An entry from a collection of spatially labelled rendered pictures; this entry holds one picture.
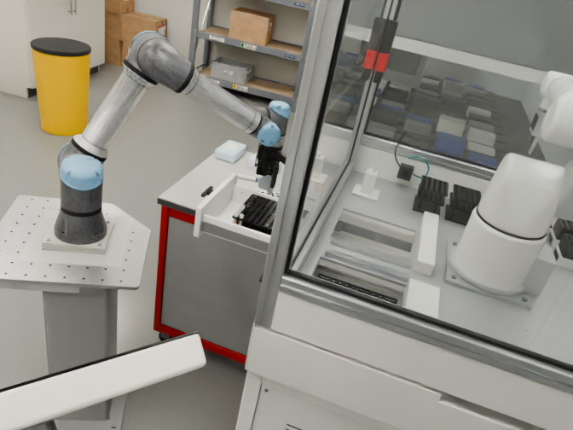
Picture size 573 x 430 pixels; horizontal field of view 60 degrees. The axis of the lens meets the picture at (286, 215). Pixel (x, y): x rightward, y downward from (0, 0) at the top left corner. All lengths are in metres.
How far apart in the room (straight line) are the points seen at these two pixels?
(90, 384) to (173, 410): 1.48
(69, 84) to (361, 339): 3.38
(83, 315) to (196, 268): 0.49
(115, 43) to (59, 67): 2.15
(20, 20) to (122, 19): 1.51
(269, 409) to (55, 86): 3.24
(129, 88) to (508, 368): 1.24
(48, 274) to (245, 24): 4.28
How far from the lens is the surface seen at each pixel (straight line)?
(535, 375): 1.10
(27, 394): 0.68
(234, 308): 2.04
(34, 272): 1.56
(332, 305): 1.03
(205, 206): 1.55
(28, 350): 2.41
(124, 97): 1.61
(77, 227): 1.59
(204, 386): 2.23
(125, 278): 1.51
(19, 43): 4.90
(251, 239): 1.53
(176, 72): 1.48
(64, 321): 1.78
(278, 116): 1.77
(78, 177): 1.53
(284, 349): 1.15
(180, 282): 2.09
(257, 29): 5.45
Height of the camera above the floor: 1.70
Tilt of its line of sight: 30 degrees down
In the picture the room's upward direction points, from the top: 12 degrees clockwise
